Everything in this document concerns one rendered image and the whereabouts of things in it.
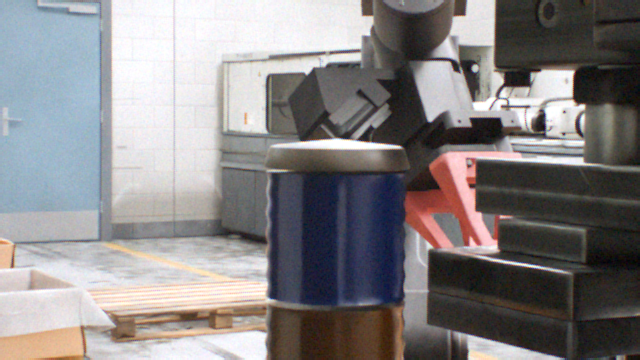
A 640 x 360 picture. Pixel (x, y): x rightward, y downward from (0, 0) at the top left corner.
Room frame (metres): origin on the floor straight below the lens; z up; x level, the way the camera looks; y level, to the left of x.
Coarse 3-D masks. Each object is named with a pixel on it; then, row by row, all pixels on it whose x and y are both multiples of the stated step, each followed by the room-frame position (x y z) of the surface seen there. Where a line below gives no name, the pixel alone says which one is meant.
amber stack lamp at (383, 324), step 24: (288, 312) 0.34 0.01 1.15; (312, 312) 0.34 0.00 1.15; (336, 312) 0.33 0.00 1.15; (360, 312) 0.34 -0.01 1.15; (384, 312) 0.34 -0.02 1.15; (288, 336) 0.34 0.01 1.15; (312, 336) 0.34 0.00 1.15; (336, 336) 0.33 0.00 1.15; (360, 336) 0.34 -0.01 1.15; (384, 336) 0.34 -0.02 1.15
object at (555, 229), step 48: (576, 96) 0.60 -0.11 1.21; (624, 96) 0.59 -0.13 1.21; (624, 144) 0.59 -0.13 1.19; (480, 192) 0.64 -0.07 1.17; (528, 192) 0.61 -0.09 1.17; (576, 192) 0.58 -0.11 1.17; (624, 192) 0.56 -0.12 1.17; (528, 240) 0.59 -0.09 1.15; (576, 240) 0.57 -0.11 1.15; (624, 240) 0.57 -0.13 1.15; (432, 288) 0.61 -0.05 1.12; (480, 288) 0.58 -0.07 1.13; (528, 288) 0.55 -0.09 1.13; (576, 288) 0.53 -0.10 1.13; (624, 288) 0.54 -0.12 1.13; (480, 336) 0.58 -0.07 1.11; (528, 336) 0.55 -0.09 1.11; (576, 336) 0.53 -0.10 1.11; (624, 336) 0.54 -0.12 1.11
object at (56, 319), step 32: (0, 288) 4.46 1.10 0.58; (32, 288) 4.49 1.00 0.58; (64, 288) 4.02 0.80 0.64; (0, 320) 3.90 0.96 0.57; (32, 320) 3.94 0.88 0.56; (64, 320) 3.99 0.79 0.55; (96, 320) 4.02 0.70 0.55; (0, 352) 3.90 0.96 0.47; (32, 352) 3.95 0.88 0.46; (64, 352) 4.00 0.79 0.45
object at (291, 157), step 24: (288, 144) 0.35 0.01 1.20; (312, 144) 0.34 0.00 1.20; (336, 144) 0.34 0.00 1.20; (360, 144) 0.34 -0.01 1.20; (288, 168) 0.34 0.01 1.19; (312, 168) 0.33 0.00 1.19; (336, 168) 0.33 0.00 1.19; (360, 168) 0.33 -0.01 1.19; (384, 168) 0.34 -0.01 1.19; (408, 168) 0.35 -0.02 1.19
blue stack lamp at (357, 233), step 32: (288, 192) 0.34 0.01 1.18; (320, 192) 0.34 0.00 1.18; (352, 192) 0.33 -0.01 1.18; (384, 192) 0.34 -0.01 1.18; (288, 224) 0.34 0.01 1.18; (320, 224) 0.34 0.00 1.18; (352, 224) 0.34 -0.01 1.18; (384, 224) 0.34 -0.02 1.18; (288, 256) 0.34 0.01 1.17; (320, 256) 0.34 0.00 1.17; (352, 256) 0.34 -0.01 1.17; (384, 256) 0.34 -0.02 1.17; (288, 288) 0.34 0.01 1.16; (320, 288) 0.34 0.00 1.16; (352, 288) 0.34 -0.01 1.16; (384, 288) 0.34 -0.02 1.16
